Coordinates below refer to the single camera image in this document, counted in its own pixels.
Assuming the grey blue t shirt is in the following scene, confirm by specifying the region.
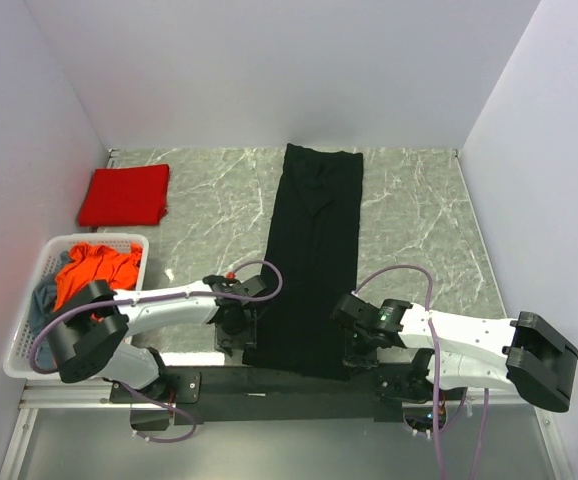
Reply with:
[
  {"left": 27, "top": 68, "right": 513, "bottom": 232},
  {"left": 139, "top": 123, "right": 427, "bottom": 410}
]
[{"left": 28, "top": 251, "right": 71, "bottom": 369}]

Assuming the folded red t shirt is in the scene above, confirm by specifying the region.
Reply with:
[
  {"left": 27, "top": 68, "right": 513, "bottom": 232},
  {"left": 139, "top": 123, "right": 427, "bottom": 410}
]
[{"left": 77, "top": 164, "right": 170, "bottom": 228}]

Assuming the black base beam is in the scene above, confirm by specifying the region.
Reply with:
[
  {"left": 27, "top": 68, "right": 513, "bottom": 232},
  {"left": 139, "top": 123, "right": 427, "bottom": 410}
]
[{"left": 109, "top": 363, "right": 432, "bottom": 430}]

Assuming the white plastic laundry basket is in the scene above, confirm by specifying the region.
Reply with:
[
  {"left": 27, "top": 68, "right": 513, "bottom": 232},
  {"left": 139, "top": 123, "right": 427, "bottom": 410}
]
[{"left": 3, "top": 232, "right": 149, "bottom": 380}]

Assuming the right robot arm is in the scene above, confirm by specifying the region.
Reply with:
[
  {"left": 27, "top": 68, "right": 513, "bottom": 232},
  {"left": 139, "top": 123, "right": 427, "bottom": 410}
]
[{"left": 331, "top": 294, "right": 578, "bottom": 413}]

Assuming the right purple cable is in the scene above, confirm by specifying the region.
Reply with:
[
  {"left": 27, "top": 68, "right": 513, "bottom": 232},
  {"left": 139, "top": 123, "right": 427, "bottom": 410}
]
[{"left": 352, "top": 265, "right": 490, "bottom": 480}]

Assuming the black t shirt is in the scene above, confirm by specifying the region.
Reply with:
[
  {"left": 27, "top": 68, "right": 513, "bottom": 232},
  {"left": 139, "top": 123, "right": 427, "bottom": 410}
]
[{"left": 243, "top": 144, "right": 364, "bottom": 380}]

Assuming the aluminium frame rail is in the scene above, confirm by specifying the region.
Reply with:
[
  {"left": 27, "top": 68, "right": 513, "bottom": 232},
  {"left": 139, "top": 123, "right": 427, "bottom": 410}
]
[{"left": 0, "top": 382, "right": 574, "bottom": 479}]

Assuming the orange t shirt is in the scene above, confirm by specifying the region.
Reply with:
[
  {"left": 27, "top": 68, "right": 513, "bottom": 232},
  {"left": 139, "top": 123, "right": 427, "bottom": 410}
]
[{"left": 54, "top": 242, "right": 143, "bottom": 311}]

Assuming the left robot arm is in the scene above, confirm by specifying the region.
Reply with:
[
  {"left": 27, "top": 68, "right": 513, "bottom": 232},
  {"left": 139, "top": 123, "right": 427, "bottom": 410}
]
[{"left": 47, "top": 275, "right": 268, "bottom": 402}]

